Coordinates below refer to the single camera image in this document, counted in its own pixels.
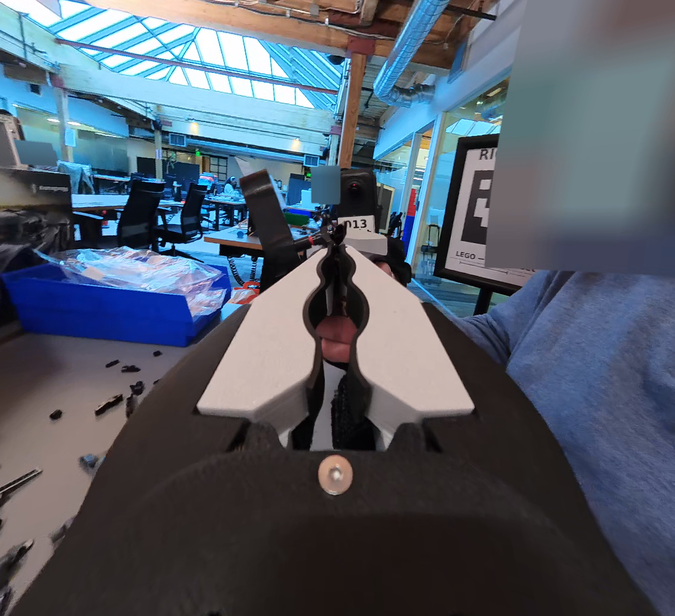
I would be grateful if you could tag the black office chair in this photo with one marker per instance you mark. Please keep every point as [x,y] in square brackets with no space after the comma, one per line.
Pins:
[184,215]
[140,210]

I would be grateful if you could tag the framed marker sign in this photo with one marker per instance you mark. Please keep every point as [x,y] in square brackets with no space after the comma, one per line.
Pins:
[464,194]

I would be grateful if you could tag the orange object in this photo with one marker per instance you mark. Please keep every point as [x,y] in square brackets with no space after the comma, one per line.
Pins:
[245,293]

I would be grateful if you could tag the person's right hand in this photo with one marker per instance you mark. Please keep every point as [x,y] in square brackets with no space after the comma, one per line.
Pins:
[337,334]

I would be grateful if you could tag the silver ventilation duct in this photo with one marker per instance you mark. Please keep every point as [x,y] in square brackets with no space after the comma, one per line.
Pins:
[432,9]

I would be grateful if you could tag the person's right forearm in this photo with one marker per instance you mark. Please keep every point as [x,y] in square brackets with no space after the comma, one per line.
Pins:
[553,320]

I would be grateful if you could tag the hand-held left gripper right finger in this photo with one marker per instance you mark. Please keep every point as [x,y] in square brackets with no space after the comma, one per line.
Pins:
[416,357]

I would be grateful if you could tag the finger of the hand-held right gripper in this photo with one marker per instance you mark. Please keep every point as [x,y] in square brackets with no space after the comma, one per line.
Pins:
[369,244]

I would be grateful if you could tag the scatter of black lego pieces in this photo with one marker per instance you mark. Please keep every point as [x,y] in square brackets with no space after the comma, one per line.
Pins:
[108,405]

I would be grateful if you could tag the black curved lego panel assembly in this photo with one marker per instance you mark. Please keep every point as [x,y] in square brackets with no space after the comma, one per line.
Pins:
[266,215]

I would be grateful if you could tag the blue plastic bin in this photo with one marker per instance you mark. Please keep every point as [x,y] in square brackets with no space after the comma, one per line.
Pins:
[105,315]

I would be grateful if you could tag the wooden office table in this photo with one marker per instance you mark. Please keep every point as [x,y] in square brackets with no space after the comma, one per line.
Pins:
[232,239]

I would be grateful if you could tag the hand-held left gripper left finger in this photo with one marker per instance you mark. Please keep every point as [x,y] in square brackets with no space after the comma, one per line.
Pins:
[258,357]

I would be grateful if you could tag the clear plastic bags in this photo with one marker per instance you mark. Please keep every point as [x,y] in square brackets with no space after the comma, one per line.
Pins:
[132,268]

